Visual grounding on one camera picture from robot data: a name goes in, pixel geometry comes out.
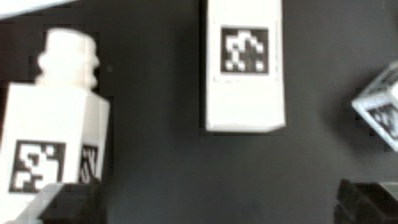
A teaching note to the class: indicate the white tagged chair leg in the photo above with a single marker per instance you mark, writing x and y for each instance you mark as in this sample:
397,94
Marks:
56,121
244,66

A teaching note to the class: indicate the white U-shaped obstacle frame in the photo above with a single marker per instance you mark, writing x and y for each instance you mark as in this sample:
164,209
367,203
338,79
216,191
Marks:
15,7

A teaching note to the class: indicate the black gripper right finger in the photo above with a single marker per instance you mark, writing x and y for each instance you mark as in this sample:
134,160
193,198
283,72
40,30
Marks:
367,203

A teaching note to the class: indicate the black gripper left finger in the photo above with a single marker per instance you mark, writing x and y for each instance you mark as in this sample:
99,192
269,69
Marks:
68,204

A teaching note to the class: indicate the white tagged cube nut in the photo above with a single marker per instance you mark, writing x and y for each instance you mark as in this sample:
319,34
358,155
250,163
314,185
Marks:
376,105

